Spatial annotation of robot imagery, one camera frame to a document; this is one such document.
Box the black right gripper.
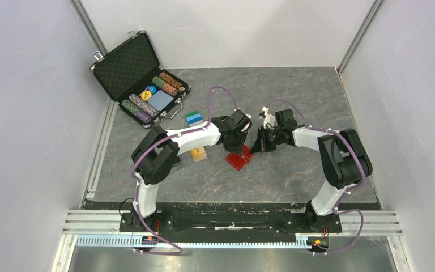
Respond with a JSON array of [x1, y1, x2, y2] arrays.
[[250, 126, 284, 154]]

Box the red leather card holder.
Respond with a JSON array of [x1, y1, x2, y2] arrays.
[[225, 145, 253, 171]]

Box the clear plastic card box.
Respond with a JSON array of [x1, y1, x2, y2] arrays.
[[172, 146, 207, 168]]

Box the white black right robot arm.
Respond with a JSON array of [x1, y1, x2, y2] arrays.
[[250, 107, 372, 231]]

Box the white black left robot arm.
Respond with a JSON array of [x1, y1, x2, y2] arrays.
[[131, 109, 252, 231]]

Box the orange card stack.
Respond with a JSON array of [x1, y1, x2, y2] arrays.
[[190, 146, 207, 163]]

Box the blue playing card deck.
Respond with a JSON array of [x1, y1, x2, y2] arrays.
[[147, 91, 173, 111]]

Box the stacked toy building blocks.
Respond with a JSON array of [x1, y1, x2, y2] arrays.
[[185, 110, 203, 127]]

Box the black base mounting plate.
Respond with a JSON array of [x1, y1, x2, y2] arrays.
[[118, 202, 342, 244]]

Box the red poker chip row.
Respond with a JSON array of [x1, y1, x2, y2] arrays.
[[161, 83, 178, 97]]

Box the brown poker chip row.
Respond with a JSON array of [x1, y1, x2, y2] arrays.
[[158, 71, 183, 89]]

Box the blue dealer chip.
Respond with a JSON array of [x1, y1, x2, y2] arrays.
[[147, 86, 157, 94]]

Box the green purple poker chip row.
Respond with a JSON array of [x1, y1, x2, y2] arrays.
[[121, 100, 151, 125]]

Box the yellow dealer chip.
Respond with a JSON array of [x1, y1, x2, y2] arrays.
[[140, 90, 152, 101]]

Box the purple grey poker chip row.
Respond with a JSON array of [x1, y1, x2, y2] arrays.
[[129, 93, 159, 117]]

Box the black aluminium poker chip case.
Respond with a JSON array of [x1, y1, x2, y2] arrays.
[[89, 30, 191, 129]]

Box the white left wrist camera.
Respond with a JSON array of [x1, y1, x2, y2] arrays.
[[241, 121, 252, 133]]

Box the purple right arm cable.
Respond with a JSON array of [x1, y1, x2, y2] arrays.
[[266, 99, 366, 256]]

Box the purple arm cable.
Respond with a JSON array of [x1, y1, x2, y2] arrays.
[[266, 99, 366, 256], [130, 86, 239, 255]]

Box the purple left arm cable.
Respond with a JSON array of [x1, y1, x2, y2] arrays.
[[130, 86, 239, 255]]

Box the aluminium slotted rail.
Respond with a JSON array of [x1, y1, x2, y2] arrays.
[[75, 234, 316, 249]]

